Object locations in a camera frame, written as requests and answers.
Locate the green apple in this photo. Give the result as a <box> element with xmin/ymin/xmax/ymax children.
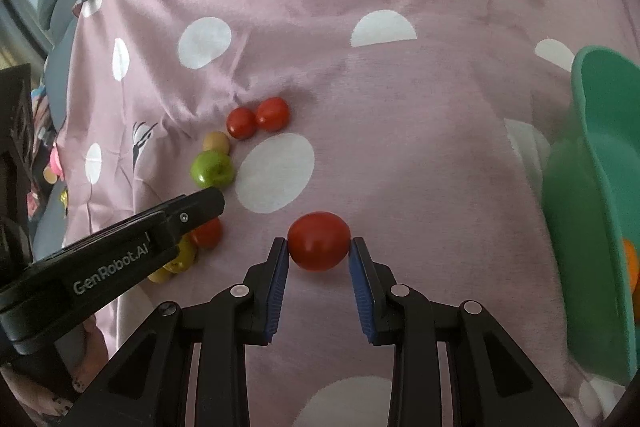
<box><xmin>190</xmin><ymin>150</ymin><xmax>236</xmax><ymax>188</ymax></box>

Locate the small tan fruit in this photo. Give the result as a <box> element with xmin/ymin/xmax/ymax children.
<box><xmin>203</xmin><ymin>132</ymin><xmax>231</xmax><ymax>155</ymax></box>

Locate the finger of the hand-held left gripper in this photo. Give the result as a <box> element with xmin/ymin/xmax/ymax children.
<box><xmin>150</xmin><ymin>186</ymin><xmax>226</xmax><ymax>258</ymax></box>

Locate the yellow-green fruit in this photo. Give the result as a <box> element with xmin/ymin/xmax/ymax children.
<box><xmin>165</xmin><ymin>234</ymin><xmax>197</xmax><ymax>272</ymax></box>

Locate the green plastic bowl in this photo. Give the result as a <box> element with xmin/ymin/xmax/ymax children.
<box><xmin>542</xmin><ymin>46</ymin><xmax>640</xmax><ymax>385</ymax></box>

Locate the small red tomato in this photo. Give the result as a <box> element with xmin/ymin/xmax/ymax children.
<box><xmin>226</xmin><ymin>107</ymin><xmax>258</xmax><ymax>140</ymax></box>
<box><xmin>255</xmin><ymin>97</ymin><xmax>291</xmax><ymax>132</ymax></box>
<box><xmin>190</xmin><ymin>217</ymin><xmax>223</xmax><ymax>250</ymax></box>

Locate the orange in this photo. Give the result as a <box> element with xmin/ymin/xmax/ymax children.
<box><xmin>622</xmin><ymin>239</ymin><xmax>640</xmax><ymax>295</ymax></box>

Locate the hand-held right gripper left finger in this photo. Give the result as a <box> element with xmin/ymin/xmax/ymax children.
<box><xmin>75</xmin><ymin>237</ymin><xmax>291</xmax><ymax>427</ymax></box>

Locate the colourful printed cloth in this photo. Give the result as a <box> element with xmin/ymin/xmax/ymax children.
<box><xmin>27</xmin><ymin>82</ymin><xmax>71</xmax><ymax>220</ymax></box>

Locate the pink polka dot blanket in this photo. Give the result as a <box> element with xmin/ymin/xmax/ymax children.
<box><xmin>50</xmin><ymin>0</ymin><xmax>640</xmax><ymax>427</ymax></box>

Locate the large red tomato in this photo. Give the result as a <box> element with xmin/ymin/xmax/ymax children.
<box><xmin>286</xmin><ymin>211</ymin><xmax>352</xmax><ymax>273</ymax></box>

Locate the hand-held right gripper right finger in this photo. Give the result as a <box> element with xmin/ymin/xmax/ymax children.
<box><xmin>348</xmin><ymin>237</ymin><xmax>571</xmax><ymax>427</ymax></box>

